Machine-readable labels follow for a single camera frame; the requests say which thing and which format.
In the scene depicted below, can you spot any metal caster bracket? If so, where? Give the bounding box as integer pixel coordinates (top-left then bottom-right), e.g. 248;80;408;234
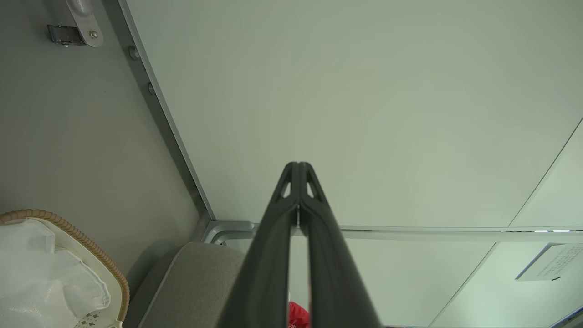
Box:
46;0;105;49

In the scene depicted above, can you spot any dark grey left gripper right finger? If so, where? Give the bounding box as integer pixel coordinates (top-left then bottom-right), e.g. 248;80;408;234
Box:
299;162;381;328

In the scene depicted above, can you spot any grey metal partition post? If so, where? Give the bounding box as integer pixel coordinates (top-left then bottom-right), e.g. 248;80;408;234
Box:
203;220;583;247

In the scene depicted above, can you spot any dark partition floor rail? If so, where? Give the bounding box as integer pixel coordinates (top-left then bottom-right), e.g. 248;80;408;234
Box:
102;0;217;225

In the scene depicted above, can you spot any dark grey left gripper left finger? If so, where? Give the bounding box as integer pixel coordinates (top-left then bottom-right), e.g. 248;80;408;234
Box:
217;162;300;328

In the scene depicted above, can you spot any wicker laundry basket white liner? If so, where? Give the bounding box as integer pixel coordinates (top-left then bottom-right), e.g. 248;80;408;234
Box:
0;209;131;328

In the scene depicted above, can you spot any white paper notice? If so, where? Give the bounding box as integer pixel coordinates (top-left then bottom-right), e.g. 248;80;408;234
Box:
515;243;583;282

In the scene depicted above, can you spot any grey fabric sofa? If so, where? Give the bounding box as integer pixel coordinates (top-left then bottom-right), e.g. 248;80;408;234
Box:
123;241;249;328

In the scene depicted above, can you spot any red basketball jersey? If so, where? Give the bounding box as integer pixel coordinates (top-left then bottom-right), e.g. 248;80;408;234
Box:
288;301;312;328

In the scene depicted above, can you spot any white cloth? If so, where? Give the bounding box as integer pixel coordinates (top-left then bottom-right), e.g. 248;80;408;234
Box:
0;219;112;328

